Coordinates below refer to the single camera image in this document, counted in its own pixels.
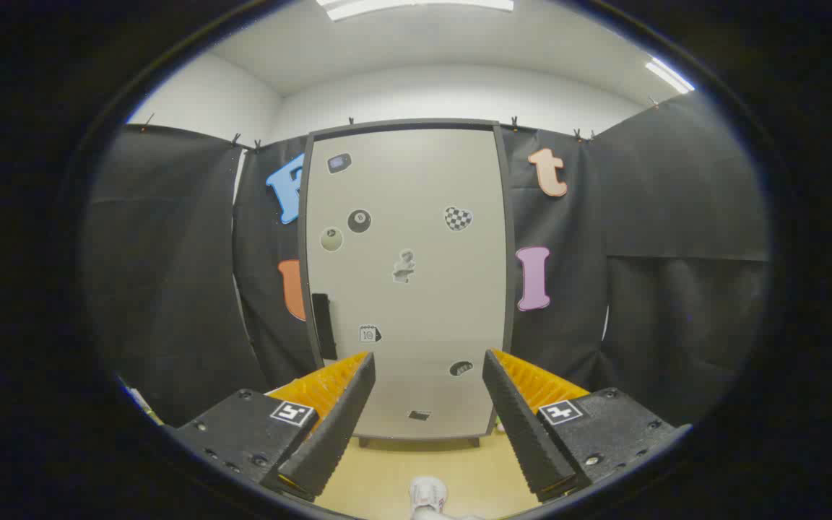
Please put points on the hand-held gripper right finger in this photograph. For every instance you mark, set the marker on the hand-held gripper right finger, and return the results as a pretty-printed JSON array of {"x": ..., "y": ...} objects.
[{"x": 524, "y": 433}]

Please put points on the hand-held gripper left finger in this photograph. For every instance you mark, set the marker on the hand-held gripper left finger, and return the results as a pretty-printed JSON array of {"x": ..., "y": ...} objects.
[{"x": 336, "y": 426}]

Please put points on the white shoe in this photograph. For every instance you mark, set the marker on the white shoe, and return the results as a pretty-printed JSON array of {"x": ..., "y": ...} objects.
[{"x": 428, "y": 495}]

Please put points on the grey shoe cabinet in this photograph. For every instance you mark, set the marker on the grey shoe cabinet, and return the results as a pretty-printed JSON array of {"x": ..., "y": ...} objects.
[{"x": 401, "y": 124}]

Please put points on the cluttered white side shelf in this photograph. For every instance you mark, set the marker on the cluttered white side shelf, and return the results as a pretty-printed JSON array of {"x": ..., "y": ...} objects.
[{"x": 138, "y": 401}]

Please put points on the black backdrop cloth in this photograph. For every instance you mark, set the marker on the black backdrop cloth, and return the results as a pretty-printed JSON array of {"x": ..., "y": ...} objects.
[{"x": 170, "y": 274}]

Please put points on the short ceiling light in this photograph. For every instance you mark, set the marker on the short ceiling light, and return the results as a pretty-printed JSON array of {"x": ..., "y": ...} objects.
[{"x": 669, "y": 76}]

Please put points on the long ceiling light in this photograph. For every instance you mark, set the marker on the long ceiling light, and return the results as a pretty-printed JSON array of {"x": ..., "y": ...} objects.
[{"x": 416, "y": 6}]

